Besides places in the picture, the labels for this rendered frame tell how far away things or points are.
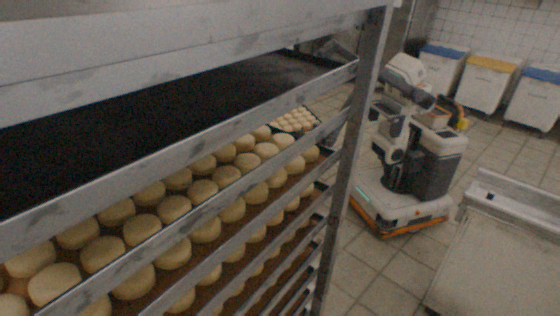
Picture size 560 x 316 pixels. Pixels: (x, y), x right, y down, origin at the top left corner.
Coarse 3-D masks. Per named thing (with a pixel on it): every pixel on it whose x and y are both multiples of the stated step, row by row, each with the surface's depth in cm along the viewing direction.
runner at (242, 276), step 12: (324, 192) 72; (312, 204) 68; (300, 216) 65; (288, 228) 62; (276, 240) 60; (264, 252) 57; (252, 264) 55; (240, 276) 53; (228, 288) 51; (216, 300) 50; (204, 312) 48
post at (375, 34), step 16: (368, 16) 56; (384, 16) 55; (368, 32) 57; (384, 32) 57; (368, 48) 58; (368, 64) 60; (368, 80) 61; (352, 96) 64; (368, 96) 63; (352, 112) 65; (368, 112) 66; (352, 128) 67; (352, 144) 68; (352, 160) 70; (352, 176) 73; (336, 192) 75; (336, 208) 77; (336, 224) 79; (336, 240) 82; (320, 272) 89; (320, 288) 92; (320, 304) 95
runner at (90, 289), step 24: (336, 120) 62; (312, 144) 57; (264, 168) 47; (240, 192) 44; (192, 216) 38; (144, 240) 33; (168, 240) 36; (120, 264) 32; (144, 264) 34; (72, 288) 28; (96, 288) 30; (48, 312) 27; (72, 312) 29
